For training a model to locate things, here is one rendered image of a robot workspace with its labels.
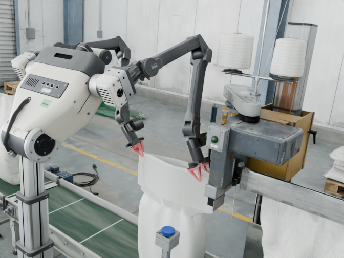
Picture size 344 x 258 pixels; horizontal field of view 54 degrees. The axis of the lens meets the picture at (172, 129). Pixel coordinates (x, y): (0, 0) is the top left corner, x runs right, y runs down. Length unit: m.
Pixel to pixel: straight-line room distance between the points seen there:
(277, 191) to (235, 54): 0.64
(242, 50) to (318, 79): 4.97
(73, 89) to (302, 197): 1.02
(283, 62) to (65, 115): 0.93
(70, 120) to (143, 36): 7.08
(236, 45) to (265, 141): 0.52
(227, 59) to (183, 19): 6.15
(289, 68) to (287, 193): 0.53
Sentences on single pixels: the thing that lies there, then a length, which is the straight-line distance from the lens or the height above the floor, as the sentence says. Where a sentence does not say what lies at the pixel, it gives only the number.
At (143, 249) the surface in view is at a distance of 2.00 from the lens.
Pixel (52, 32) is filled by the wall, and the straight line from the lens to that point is 9.88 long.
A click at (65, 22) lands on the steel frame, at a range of 10.05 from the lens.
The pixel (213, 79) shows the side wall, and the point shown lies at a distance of 7.32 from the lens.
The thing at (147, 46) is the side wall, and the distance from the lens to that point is 8.35.
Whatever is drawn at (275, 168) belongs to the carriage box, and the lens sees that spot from 1.64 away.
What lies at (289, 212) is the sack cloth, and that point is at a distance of 1.54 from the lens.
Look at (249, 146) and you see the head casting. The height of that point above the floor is 1.28.
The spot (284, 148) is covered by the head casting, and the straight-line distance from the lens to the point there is 1.29.
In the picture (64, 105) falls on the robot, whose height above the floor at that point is 1.37.
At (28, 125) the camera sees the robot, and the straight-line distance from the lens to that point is 1.44.
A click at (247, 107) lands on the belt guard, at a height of 1.40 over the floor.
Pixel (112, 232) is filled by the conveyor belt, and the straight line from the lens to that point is 2.34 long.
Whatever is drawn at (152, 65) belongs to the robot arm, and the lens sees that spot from 1.42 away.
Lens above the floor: 1.69
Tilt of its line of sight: 17 degrees down
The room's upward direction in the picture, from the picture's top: 5 degrees clockwise
